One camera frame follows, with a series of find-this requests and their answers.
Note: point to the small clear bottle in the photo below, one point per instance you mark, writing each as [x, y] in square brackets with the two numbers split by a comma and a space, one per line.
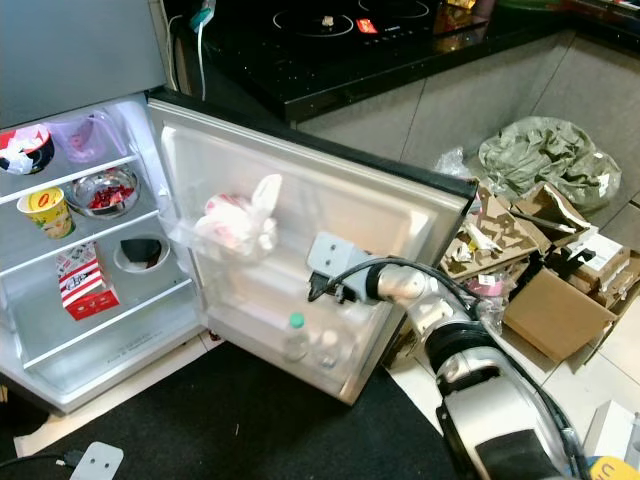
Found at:
[328, 350]

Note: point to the metal bowl with red food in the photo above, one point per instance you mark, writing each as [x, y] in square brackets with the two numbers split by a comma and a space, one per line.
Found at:
[110, 193]

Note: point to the white rimmed glass shelf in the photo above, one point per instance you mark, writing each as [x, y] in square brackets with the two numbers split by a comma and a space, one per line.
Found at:
[30, 260]
[20, 190]
[150, 303]

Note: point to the black induction cooktop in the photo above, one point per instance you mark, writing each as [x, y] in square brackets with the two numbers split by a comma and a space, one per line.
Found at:
[390, 45]

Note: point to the black bowl with wrapper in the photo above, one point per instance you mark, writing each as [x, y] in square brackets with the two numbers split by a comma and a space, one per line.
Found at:
[25, 150]

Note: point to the cluttered torn cardboard box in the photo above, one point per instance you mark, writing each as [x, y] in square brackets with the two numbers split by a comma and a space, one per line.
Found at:
[490, 240]

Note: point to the red white paper bag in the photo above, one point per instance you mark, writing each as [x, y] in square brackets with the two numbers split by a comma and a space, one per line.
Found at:
[90, 285]

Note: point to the crumpled olive plastic bag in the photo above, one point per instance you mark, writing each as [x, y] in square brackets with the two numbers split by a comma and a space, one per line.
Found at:
[545, 160]

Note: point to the clear purple plastic container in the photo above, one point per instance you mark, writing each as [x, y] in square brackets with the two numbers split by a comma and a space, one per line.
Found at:
[88, 138]

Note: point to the yellow lidded blue container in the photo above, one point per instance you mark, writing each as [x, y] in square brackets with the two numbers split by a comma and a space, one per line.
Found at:
[610, 468]

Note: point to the white round bowl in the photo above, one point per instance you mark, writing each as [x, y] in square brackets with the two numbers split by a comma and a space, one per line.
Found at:
[140, 255]

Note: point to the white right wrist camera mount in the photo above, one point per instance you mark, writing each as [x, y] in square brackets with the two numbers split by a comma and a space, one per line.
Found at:
[332, 255]

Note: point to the silver fridge door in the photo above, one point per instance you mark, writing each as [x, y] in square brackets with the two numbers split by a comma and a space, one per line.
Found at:
[360, 190]

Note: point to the black topped kitchen counter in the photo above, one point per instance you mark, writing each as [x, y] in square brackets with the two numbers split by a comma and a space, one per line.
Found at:
[510, 100]

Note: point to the pink white plastic bag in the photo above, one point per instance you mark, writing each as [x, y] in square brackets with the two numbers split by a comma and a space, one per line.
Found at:
[235, 220]

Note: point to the yellow instant noodle cup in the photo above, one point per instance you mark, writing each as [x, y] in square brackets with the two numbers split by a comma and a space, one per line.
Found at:
[70, 215]

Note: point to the black floor mat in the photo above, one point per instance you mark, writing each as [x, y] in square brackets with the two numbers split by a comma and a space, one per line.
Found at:
[260, 440]

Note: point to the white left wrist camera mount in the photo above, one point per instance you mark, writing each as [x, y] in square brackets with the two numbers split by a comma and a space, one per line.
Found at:
[98, 462]

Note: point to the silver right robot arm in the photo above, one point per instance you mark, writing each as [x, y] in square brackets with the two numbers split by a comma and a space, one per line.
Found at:
[500, 410]

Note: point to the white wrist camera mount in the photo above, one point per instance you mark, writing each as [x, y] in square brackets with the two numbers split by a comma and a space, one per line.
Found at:
[98, 462]
[332, 255]

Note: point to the green capped clear bottle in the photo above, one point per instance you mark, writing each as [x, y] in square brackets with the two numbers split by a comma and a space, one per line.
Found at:
[296, 340]

